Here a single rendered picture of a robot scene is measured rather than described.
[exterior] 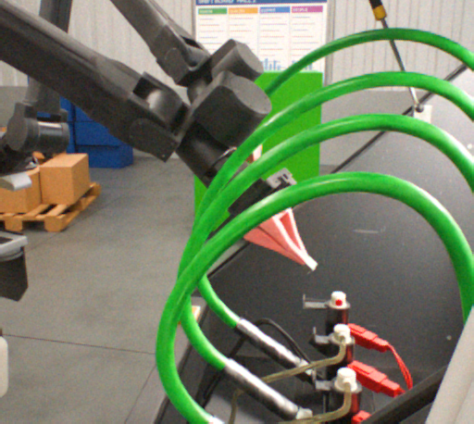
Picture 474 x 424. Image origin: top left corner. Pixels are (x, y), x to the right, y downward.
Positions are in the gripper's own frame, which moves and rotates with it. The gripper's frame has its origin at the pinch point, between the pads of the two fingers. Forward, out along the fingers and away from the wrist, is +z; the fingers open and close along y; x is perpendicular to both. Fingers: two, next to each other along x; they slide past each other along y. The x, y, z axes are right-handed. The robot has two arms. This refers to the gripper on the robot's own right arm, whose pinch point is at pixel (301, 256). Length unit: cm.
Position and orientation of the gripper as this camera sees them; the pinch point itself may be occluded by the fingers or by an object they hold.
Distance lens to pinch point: 62.0
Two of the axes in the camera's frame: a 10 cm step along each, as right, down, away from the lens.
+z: 6.7, 7.4, -1.1
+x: 4.0, -2.2, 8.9
